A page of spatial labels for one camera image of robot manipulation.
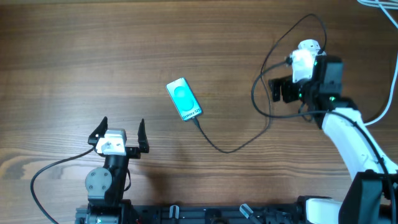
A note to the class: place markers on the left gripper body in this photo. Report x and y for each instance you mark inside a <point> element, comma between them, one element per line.
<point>131,152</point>

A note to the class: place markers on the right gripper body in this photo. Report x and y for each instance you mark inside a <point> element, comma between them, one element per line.
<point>293,92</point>

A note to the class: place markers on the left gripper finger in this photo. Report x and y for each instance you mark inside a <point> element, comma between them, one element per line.
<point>142,138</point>
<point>99,132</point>

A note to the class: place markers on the smartphone with teal screen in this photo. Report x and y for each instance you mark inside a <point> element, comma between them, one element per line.
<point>183,98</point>

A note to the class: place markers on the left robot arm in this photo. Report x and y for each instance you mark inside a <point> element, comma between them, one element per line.
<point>106,185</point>

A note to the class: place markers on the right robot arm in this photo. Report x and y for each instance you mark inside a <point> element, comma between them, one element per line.
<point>316,81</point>

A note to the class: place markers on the white power strip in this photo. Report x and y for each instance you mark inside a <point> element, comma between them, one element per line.
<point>310,45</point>

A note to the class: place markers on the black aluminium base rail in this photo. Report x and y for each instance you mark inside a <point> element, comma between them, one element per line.
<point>280,213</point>

